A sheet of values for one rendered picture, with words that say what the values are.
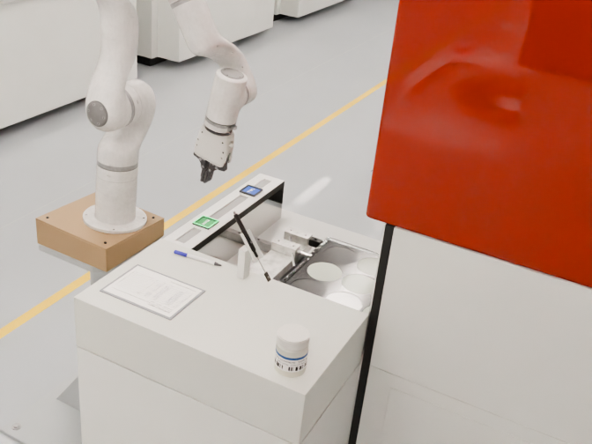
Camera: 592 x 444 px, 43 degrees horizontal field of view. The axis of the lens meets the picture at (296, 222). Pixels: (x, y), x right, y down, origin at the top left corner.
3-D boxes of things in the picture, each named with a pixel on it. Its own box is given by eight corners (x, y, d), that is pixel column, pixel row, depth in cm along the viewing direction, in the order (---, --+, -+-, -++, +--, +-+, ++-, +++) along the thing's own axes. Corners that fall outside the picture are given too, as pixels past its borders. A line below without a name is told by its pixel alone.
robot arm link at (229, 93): (218, 106, 207) (199, 114, 200) (230, 62, 200) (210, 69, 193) (244, 119, 205) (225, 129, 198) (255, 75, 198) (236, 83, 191)
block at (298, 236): (311, 242, 232) (312, 233, 230) (307, 247, 229) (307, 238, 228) (288, 234, 235) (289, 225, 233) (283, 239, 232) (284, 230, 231)
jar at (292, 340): (311, 365, 167) (315, 329, 163) (296, 382, 161) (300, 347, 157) (283, 353, 170) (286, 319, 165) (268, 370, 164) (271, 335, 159)
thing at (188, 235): (281, 217, 257) (284, 180, 250) (188, 292, 213) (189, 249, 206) (257, 209, 260) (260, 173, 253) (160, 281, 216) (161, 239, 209)
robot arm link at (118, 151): (87, 163, 219) (89, 84, 208) (126, 145, 235) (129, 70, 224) (122, 174, 215) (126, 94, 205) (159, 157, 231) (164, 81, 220)
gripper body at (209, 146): (242, 128, 205) (233, 163, 211) (211, 112, 208) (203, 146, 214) (227, 136, 199) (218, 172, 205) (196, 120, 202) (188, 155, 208)
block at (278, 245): (299, 253, 225) (300, 244, 224) (294, 258, 223) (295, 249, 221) (276, 245, 228) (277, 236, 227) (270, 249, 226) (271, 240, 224)
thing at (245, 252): (262, 278, 196) (266, 233, 189) (255, 285, 193) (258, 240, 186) (241, 270, 198) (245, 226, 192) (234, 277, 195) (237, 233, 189)
